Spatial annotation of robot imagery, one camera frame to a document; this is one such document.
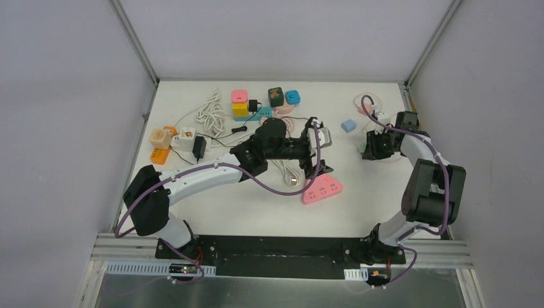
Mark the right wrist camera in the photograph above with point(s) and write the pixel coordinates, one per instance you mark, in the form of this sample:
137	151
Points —
381	117

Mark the green charger plug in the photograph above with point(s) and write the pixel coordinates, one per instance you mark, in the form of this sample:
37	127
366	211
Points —
362	148

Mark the dark green cube adapter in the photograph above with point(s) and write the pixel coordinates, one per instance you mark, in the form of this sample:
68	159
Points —
276	97

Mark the black power adapter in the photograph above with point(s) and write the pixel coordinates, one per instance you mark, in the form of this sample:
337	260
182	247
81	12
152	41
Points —
199	147

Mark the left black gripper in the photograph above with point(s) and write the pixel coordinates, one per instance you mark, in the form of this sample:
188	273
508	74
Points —
308	148

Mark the blue cube adapter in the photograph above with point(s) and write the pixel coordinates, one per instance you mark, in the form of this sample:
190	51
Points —
292	97

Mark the small black plug adapter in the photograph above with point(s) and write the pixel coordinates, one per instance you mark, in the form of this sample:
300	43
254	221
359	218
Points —
254	105

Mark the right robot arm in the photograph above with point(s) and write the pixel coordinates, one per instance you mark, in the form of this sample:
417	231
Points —
432	197

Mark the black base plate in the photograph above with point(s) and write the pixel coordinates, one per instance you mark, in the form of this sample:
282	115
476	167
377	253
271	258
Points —
290	257

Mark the yellow cube adapter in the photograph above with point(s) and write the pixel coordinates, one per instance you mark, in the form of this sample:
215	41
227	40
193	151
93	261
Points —
240	110

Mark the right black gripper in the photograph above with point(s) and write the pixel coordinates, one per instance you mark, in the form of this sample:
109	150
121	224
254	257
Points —
372	151

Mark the orange power strip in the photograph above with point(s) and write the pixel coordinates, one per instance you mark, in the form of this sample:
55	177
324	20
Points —
160	156

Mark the pink round socket base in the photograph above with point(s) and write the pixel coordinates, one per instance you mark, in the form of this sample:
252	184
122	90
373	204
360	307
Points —
284	109

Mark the beige cube adapter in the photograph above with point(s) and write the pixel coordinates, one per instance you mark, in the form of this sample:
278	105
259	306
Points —
160	138

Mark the pink triangular power strip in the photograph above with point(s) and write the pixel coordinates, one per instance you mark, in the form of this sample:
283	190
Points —
324	186

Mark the pink cube adapter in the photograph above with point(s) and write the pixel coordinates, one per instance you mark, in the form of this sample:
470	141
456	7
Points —
239	96

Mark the pink charger plug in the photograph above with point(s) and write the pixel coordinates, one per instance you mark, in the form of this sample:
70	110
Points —
365	109

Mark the white cube adapter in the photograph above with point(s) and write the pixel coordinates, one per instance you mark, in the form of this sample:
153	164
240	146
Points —
185	138

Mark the teal power strip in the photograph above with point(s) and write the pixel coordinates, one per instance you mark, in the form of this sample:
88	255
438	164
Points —
262	112

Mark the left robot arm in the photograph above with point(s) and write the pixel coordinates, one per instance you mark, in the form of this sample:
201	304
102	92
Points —
151	193

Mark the blue charger plug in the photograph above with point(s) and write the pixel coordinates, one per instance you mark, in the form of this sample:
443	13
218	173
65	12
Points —
348	125

